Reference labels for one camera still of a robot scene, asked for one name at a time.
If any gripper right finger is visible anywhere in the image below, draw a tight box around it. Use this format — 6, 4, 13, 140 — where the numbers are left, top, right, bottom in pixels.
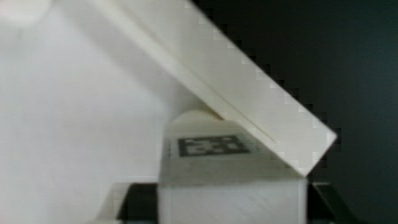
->
308, 182, 363, 224

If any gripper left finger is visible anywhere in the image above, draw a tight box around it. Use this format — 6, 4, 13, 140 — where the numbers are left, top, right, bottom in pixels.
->
97, 182, 159, 224

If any white leg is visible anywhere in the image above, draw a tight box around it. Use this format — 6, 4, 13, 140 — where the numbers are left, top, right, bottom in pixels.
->
159, 110, 308, 224

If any white square table top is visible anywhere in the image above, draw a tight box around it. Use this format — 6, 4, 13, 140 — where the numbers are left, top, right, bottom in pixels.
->
0, 0, 336, 224

